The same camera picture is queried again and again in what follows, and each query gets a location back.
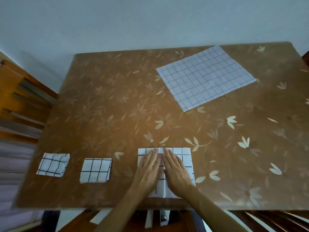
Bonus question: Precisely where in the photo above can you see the person's left hand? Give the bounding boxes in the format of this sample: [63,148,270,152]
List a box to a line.
[131,148,165,199]

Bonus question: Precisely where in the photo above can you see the person's right hand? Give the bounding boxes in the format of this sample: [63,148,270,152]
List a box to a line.
[162,148,196,199]

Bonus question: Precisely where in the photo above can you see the grid cloth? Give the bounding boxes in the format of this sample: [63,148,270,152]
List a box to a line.
[156,45,257,112]
[80,158,112,184]
[137,148,196,199]
[36,153,70,178]

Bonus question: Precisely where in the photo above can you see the person's right forearm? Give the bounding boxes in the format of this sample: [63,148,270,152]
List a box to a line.
[183,186,249,232]

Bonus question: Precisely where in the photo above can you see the person's left forearm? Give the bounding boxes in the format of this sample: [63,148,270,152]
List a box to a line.
[94,188,148,232]

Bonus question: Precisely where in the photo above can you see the brown floral table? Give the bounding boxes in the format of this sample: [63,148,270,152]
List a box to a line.
[13,41,309,210]

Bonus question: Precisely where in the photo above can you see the orange wooden chair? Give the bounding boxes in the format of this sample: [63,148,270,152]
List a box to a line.
[229,210,309,232]
[0,59,58,145]
[58,209,206,232]

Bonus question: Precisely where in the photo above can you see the wooden shelf cabinet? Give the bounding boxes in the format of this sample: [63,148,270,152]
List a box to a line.
[0,140,44,232]

